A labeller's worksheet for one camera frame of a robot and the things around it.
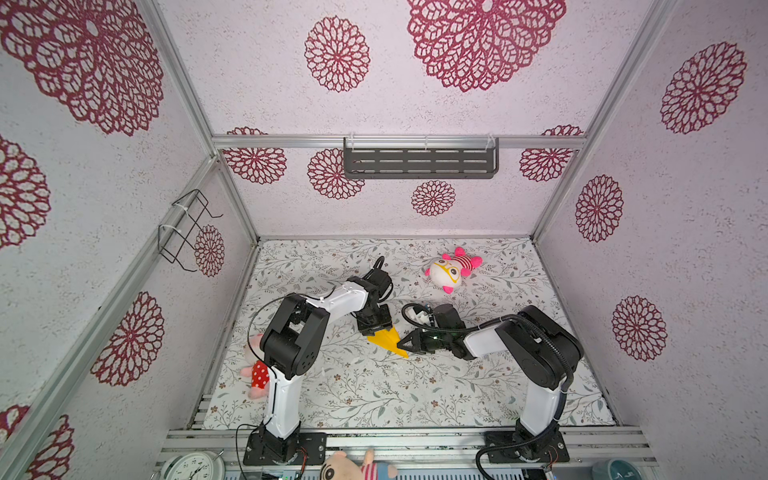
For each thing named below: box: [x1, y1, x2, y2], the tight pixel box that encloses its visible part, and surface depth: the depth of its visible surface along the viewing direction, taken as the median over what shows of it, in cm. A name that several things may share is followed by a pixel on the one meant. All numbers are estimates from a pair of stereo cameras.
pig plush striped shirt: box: [320, 449, 398, 480], surface depth 67 cm
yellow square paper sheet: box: [368, 327, 409, 358], surface depth 94 cm
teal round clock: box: [591, 459, 642, 480], surface depth 68 cm
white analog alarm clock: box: [159, 451, 226, 480], surface depth 69 cm
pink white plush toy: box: [424, 247, 484, 294], surface depth 105 cm
